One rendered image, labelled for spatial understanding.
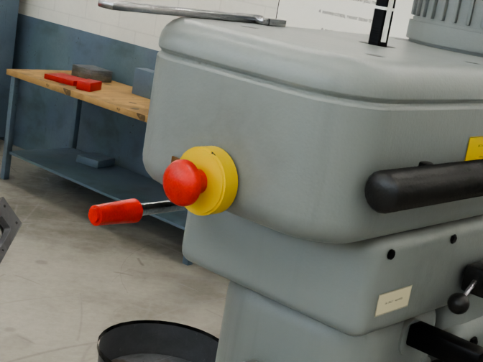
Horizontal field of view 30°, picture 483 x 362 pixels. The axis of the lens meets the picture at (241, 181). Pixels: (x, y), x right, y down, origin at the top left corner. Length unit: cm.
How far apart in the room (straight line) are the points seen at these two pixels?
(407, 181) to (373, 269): 12
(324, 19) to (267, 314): 528
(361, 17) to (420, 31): 489
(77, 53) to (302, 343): 708
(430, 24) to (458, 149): 27
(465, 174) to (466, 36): 29
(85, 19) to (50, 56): 55
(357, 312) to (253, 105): 22
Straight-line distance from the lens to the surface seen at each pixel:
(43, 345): 459
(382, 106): 74
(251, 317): 96
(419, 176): 75
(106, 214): 84
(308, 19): 624
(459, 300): 93
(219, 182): 76
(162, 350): 344
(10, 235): 91
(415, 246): 87
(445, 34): 108
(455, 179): 80
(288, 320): 93
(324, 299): 85
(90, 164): 722
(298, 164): 74
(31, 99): 843
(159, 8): 84
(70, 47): 799
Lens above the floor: 194
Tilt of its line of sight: 13 degrees down
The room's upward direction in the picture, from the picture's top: 10 degrees clockwise
